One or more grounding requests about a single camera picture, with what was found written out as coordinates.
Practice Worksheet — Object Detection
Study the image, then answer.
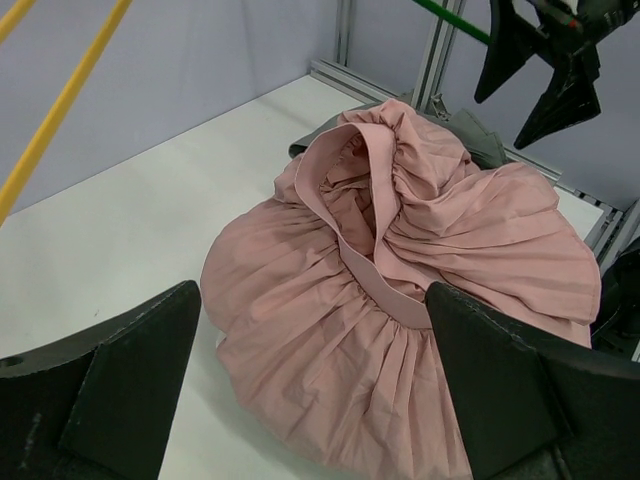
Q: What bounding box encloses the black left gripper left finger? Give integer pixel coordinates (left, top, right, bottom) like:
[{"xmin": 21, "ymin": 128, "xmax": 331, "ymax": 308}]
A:
[{"xmin": 1, "ymin": 280, "xmax": 201, "ymax": 479}]

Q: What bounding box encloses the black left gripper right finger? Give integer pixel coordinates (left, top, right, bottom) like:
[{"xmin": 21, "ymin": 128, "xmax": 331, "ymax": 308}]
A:
[{"xmin": 425, "ymin": 283, "xmax": 639, "ymax": 479}]

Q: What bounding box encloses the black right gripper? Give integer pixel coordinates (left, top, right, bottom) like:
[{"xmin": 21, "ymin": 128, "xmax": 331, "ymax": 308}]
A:
[{"xmin": 474, "ymin": 0, "xmax": 639, "ymax": 149}]

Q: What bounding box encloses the grey pleated skirt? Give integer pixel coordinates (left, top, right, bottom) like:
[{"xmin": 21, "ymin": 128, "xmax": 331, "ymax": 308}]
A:
[{"xmin": 288, "ymin": 110, "xmax": 511, "ymax": 170}]

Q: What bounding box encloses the green plastic hanger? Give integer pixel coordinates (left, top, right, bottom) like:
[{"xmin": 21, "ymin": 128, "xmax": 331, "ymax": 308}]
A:
[{"xmin": 413, "ymin": 0, "xmax": 490, "ymax": 46}]

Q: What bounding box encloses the pink pleated skirt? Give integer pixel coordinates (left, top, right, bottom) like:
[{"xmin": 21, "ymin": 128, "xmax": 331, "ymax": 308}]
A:
[{"xmin": 201, "ymin": 100, "xmax": 601, "ymax": 479}]

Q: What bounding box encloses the yellow hanger of pink skirt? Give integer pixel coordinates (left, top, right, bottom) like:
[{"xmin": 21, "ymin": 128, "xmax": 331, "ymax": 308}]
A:
[{"xmin": 1, "ymin": 0, "xmax": 132, "ymax": 223}]

